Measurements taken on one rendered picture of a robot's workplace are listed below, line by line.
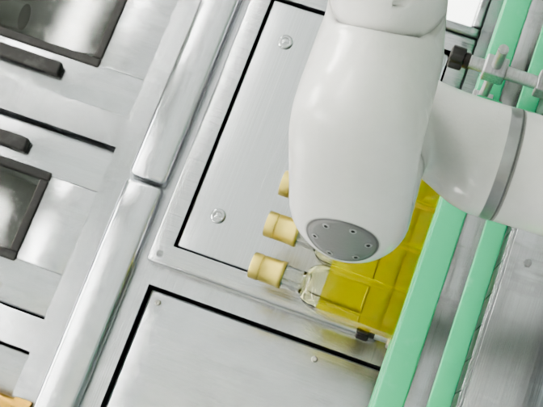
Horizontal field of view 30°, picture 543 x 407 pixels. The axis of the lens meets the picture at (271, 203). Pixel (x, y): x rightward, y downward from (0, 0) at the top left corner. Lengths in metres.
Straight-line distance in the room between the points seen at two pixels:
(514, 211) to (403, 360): 0.36
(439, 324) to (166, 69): 0.62
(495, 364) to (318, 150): 0.49
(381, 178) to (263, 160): 0.76
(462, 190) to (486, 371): 0.35
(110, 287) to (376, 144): 0.81
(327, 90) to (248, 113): 0.81
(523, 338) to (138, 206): 0.60
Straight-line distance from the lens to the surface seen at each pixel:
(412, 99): 0.69
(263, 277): 1.28
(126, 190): 1.47
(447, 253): 1.16
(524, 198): 0.82
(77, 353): 1.44
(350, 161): 0.70
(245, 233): 1.43
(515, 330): 1.14
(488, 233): 1.17
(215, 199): 1.45
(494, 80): 1.22
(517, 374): 1.14
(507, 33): 1.36
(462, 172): 0.82
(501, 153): 0.81
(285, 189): 1.30
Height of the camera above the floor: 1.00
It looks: 7 degrees up
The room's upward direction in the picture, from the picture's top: 71 degrees counter-clockwise
